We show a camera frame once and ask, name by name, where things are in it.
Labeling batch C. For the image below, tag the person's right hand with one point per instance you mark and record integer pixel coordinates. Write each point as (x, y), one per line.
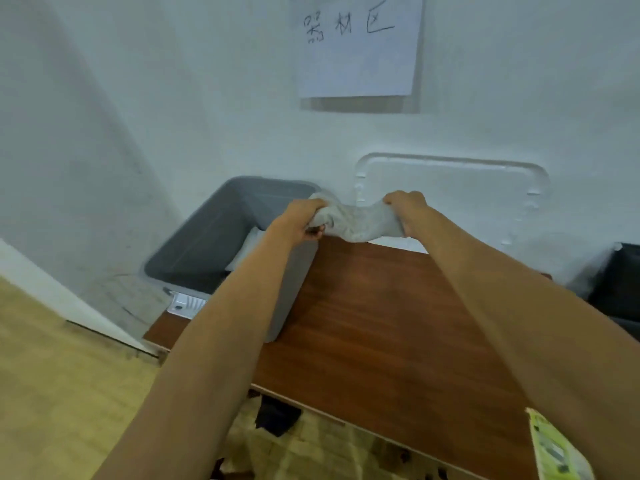
(407, 210)

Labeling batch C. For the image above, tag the person's left hand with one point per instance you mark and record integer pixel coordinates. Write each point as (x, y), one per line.
(296, 218)

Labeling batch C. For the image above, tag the person's left fingers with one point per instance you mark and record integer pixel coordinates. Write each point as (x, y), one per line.
(316, 229)

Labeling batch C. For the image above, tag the person's right fingers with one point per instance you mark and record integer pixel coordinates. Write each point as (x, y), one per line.
(400, 196)

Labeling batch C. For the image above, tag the light grey cloth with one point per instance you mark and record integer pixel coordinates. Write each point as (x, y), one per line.
(357, 220)

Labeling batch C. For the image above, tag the person's left forearm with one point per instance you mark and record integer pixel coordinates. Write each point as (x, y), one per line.
(210, 354)

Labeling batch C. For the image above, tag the person's right forearm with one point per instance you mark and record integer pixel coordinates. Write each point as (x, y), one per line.
(530, 324)

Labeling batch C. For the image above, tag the white cloth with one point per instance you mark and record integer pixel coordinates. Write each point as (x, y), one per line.
(245, 252)

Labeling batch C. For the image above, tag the grey plastic bin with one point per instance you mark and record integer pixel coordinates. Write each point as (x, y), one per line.
(220, 244)

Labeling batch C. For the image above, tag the brown wooden table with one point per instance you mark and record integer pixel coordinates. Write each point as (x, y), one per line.
(390, 344)

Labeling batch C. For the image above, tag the white paper sign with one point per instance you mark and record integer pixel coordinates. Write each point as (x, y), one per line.
(357, 44)

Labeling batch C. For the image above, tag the black sofa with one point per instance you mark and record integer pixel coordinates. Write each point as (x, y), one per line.
(617, 289)

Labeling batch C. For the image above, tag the green and white packet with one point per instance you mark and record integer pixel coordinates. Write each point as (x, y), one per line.
(557, 449)

